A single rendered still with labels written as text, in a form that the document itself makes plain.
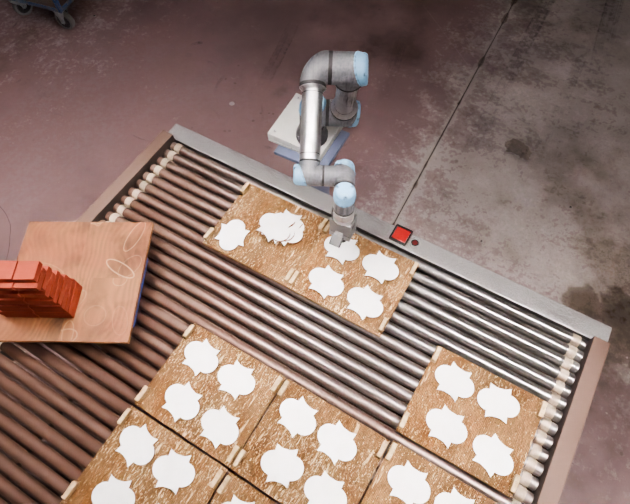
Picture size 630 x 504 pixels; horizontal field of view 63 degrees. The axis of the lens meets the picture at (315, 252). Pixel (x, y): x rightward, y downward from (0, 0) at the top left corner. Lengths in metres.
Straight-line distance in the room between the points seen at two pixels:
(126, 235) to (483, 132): 2.61
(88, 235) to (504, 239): 2.37
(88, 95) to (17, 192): 0.93
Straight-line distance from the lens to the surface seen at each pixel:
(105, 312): 2.01
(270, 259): 2.07
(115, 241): 2.15
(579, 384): 2.06
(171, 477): 1.88
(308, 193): 2.26
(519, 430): 1.95
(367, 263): 2.05
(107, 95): 4.31
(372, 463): 1.83
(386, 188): 3.43
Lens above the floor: 2.75
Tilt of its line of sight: 61 degrees down
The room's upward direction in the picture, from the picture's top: 2 degrees counter-clockwise
